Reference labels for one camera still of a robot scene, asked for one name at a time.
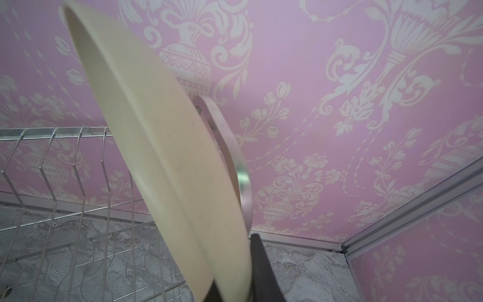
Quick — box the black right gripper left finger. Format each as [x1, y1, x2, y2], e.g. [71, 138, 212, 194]
[203, 282, 223, 302]

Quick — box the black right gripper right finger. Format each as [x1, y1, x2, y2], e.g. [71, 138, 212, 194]
[250, 234, 286, 302]

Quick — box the cream beige plate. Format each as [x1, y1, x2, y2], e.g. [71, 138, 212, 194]
[64, 1, 252, 301]

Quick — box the stainless steel dish rack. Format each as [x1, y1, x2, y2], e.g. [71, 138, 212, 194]
[0, 95, 254, 302]

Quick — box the right aluminium corner post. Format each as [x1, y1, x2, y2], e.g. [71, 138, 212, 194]
[342, 159, 482, 255]

